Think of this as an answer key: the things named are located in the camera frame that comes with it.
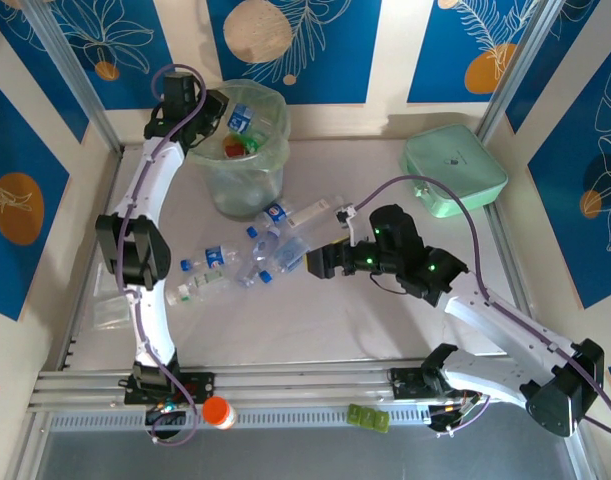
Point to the crushed bottle bright blue label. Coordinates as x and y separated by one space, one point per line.
240 117

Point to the clear bottle pale blue label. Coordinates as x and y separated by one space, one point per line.
287 255

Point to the clear bottle white label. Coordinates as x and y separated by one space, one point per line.
310 212

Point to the crushed green Sprite bottle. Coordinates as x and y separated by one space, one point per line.
255 145

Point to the slim clear bottle blue cap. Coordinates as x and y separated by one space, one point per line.
257 255

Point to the bin with green liner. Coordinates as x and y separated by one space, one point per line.
245 185

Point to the small Pepsi-label plastic bottle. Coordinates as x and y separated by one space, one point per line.
277 212

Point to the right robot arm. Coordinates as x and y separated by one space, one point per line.
510 320

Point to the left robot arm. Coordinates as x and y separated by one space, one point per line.
150 320

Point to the loose blue bottle cap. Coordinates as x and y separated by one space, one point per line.
251 230

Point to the mint green zip case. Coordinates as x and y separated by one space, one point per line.
450 165

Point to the clear Pepsi bottle blue cap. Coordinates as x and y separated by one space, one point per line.
212 257

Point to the clear plastic bag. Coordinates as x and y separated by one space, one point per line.
105 280
110 315

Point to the orange-capped small jar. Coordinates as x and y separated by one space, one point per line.
216 411

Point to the grey metal sheet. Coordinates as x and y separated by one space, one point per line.
305 455

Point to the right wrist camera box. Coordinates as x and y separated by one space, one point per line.
346 216

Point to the aluminium upright post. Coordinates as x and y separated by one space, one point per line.
70 65
515 65

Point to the aluminium rail beam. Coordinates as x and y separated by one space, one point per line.
305 380

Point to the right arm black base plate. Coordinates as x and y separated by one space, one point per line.
405 382

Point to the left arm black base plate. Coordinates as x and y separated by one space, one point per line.
200 385

